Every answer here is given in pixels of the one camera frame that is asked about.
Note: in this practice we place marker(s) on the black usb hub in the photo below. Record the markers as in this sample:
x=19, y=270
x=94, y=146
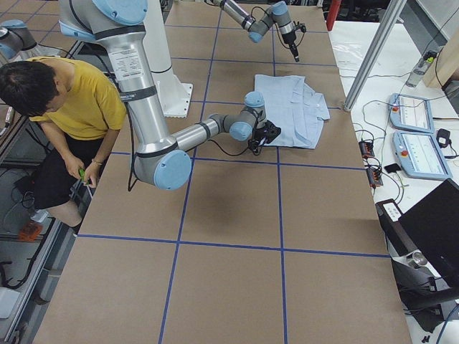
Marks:
x=366, y=149
x=374, y=176

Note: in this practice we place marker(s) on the black usb hub upper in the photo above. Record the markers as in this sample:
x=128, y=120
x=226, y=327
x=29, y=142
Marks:
x=366, y=149

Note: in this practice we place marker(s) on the orange box on floor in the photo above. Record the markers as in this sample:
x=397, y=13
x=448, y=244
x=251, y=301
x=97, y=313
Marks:
x=30, y=231

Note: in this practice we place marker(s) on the black laptop monitor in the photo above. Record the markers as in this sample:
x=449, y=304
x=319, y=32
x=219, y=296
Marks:
x=432, y=225

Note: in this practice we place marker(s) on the black labelled box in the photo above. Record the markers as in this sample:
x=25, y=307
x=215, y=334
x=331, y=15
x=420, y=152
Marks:
x=389, y=214

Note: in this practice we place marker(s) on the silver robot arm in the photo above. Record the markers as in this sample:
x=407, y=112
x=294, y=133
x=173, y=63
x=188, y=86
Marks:
x=132, y=33
x=275, y=16

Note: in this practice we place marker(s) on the green handled tool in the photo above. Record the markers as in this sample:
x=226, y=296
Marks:
x=82, y=177

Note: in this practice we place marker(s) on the teach pendant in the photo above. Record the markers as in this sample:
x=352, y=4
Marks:
x=410, y=113
x=419, y=156

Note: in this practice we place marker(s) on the black power adapter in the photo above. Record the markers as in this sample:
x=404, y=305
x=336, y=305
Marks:
x=443, y=138

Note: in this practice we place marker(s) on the wooden board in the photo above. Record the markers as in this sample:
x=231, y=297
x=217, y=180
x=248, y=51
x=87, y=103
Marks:
x=444, y=66

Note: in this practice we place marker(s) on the upper teach pendant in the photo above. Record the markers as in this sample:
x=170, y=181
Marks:
x=410, y=113

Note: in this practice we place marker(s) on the red fire extinguisher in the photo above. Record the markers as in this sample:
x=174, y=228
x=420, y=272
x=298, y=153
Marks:
x=332, y=14

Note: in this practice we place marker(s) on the person in yellow shirt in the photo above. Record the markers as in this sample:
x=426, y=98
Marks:
x=80, y=112

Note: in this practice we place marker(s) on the lower teach pendant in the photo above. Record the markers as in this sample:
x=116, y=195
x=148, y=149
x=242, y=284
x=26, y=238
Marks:
x=419, y=156

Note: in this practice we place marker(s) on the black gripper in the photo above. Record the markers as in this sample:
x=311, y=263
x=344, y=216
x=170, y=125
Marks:
x=257, y=136
x=290, y=41

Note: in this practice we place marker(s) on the aluminium frame post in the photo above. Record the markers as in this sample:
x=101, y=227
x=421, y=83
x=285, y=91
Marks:
x=389, y=19

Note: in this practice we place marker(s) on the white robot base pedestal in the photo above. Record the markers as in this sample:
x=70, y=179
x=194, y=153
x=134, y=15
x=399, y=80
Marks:
x=174, y=95

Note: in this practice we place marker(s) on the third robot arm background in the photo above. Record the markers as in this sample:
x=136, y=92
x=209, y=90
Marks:
x=16, y=40

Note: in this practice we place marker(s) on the light blue button shirt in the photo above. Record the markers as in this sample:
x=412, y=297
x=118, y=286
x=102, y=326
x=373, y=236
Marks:
x=294, y=107

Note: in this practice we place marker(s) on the black usb hub lower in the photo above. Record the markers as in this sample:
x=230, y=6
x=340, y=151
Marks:
x=374, y=176

